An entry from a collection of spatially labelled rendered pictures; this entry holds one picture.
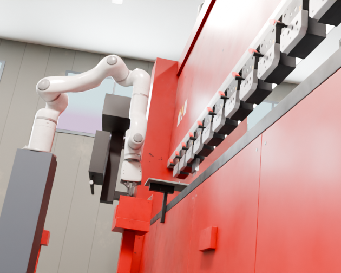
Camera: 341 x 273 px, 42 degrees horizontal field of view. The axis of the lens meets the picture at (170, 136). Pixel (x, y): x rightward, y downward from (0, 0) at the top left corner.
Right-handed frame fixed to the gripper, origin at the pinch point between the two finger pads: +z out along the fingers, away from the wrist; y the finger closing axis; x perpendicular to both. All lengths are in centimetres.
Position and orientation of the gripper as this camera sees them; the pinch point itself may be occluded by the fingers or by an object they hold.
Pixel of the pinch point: (130, 192)
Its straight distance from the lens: 218.7
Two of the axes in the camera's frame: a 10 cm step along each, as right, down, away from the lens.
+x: 2.2, -3.0, -9.3
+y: -9.7, -1.1, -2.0
